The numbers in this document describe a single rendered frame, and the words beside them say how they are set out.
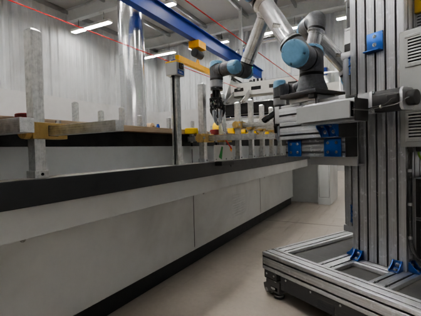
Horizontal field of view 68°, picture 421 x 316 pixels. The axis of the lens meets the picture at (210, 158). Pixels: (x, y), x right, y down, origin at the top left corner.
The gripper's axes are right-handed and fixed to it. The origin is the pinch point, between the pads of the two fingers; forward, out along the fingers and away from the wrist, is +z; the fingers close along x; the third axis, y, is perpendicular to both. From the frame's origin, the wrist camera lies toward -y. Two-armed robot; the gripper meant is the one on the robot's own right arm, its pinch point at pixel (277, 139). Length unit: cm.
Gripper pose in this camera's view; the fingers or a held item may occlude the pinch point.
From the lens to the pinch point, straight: 195.8
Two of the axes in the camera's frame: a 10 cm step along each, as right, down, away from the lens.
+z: 0.3, 10.0, 0.3
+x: 4.9, -0.4, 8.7
